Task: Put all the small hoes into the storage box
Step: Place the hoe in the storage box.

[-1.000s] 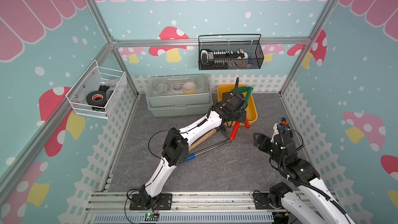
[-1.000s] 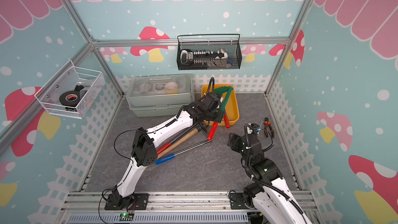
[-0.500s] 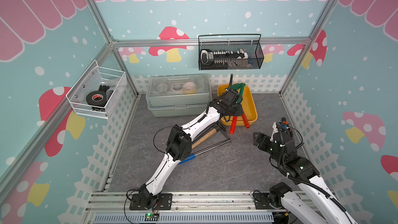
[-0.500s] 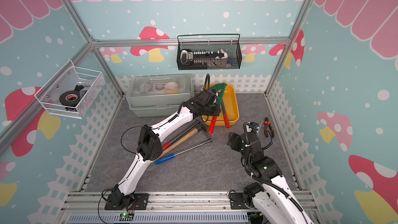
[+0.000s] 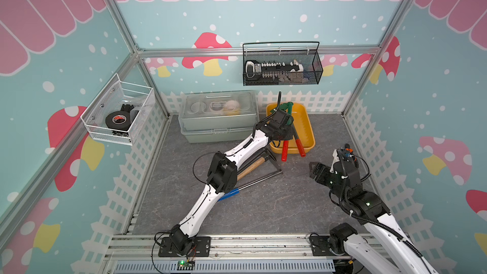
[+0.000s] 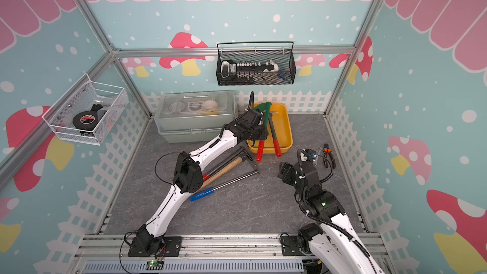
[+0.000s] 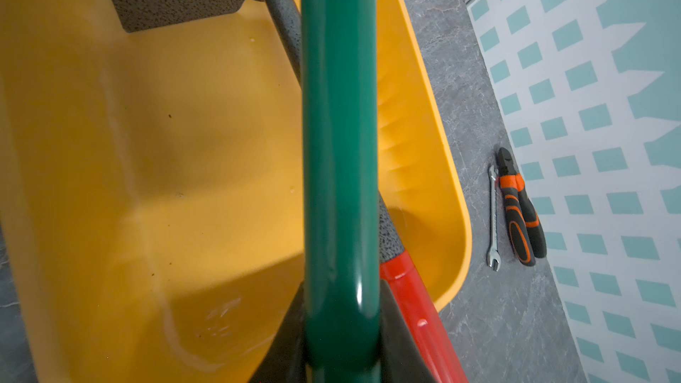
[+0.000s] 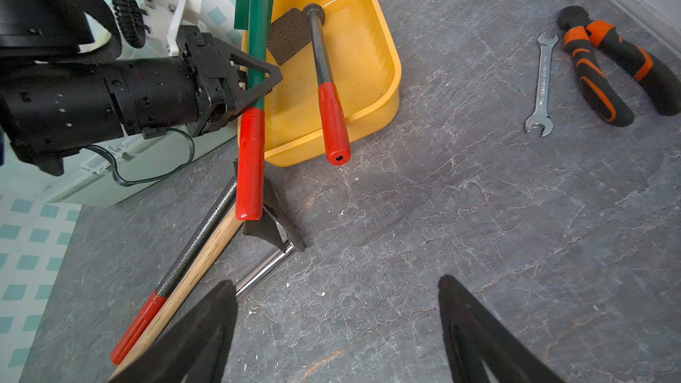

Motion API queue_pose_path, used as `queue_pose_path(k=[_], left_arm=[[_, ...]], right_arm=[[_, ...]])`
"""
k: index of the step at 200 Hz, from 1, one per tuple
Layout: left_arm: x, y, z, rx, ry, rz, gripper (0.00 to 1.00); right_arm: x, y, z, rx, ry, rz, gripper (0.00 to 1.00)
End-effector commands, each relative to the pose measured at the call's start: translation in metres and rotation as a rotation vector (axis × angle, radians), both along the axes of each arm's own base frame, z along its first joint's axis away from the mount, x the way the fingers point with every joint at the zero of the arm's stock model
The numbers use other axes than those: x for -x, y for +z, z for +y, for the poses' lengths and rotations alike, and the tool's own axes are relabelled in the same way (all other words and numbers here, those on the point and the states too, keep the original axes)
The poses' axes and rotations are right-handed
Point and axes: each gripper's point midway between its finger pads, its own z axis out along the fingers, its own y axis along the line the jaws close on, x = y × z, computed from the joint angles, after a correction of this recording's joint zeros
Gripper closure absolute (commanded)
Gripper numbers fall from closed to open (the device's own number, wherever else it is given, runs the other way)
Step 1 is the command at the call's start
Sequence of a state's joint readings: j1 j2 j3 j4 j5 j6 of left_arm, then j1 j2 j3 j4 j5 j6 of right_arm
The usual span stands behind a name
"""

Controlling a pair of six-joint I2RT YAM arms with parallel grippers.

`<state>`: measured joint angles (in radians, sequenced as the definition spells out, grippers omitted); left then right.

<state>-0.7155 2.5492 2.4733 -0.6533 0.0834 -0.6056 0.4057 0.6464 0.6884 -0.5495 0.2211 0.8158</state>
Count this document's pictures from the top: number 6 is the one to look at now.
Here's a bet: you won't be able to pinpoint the green hoe red handle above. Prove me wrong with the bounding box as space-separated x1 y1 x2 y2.
254 101 272 162

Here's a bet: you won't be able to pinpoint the yellow plastic storage box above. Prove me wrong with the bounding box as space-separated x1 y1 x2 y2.
263 103 293 154

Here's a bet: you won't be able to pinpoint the black hoe red handle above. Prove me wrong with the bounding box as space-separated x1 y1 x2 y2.
268 113 282 157

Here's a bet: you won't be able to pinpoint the chrome tool blue handle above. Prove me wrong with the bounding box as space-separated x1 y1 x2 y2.
190 170 259 202

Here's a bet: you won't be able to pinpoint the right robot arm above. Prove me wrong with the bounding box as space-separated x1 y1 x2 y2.
278 149 384 273

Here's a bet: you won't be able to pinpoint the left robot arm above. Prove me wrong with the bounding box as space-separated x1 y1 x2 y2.
124 104 268 259

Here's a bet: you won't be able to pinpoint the small silver wrench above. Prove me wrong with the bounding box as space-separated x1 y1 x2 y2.
311 150 322 166

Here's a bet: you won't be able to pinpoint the orange black pliers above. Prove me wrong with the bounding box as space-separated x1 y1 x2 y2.
323 143 336 169

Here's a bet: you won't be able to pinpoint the black socket set holder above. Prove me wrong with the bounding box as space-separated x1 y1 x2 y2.
219 60 280 80

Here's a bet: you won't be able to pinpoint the green lidded toolbox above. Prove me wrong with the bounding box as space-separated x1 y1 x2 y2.
154 91 237 143

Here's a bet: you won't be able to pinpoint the black tape roll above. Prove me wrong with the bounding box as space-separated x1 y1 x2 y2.
72 111 100 131

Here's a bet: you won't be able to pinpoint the green circuit board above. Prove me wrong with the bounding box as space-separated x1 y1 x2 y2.
145 260 164 271

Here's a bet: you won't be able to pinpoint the wooden handle hammer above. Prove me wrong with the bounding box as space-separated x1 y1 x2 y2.
199 157 244 192

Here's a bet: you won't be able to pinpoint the black wire mesh basket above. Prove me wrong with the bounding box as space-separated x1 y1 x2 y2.
216 41 296 86

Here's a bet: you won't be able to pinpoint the black pick red handle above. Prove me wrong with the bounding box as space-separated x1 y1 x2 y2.
203 147 256 181

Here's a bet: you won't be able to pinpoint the white wire wall basket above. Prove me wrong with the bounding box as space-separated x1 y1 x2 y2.
43 74 129 146

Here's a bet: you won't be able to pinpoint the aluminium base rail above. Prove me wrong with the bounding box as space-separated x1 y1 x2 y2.
67 234 329 273

